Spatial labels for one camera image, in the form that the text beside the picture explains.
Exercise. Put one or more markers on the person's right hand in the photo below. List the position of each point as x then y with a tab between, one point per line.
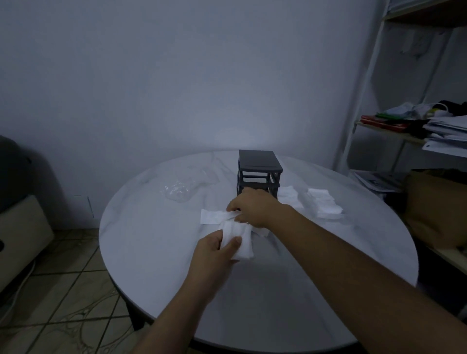
259	208

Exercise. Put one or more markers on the person's left hand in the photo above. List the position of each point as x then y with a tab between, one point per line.
206	264

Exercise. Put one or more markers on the person's left thumb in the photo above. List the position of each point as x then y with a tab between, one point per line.
232	246

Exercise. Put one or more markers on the person's right thumb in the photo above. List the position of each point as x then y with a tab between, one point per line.
243	218

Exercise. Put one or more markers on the white tissue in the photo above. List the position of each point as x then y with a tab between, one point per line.
290	197
213	216
243	246

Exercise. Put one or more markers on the person's right forearm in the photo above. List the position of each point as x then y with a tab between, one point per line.
365	288

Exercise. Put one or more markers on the person's left forearm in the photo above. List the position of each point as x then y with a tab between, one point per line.
173	321

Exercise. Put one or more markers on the dark grey drawer organizer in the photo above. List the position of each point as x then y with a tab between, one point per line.
258	162

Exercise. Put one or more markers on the clear plastic wrapper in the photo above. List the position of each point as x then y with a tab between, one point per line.
180	189

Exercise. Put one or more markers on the stack of white tissues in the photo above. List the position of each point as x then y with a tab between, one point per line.
324	205

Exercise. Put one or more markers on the black table base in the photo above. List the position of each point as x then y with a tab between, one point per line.
135	313

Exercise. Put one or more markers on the pile of magazines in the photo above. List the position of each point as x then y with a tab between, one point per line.
375	180

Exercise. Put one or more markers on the red book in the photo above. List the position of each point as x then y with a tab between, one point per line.
383	124

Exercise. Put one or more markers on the white metal shelf rack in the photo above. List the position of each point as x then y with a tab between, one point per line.
365	84

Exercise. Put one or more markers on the brown paper bag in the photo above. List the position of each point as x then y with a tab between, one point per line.
436	208

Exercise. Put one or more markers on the white crumpled cloth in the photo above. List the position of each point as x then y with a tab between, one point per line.
408	109

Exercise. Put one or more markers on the beige cushioned seat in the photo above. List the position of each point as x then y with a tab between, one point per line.
20	237

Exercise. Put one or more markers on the pile of white papers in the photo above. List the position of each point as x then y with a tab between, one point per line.
447	136

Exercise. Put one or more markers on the dark grey backrest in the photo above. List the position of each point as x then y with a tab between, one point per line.
18	171

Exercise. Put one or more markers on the black cloth item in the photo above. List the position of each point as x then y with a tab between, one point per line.
454	107

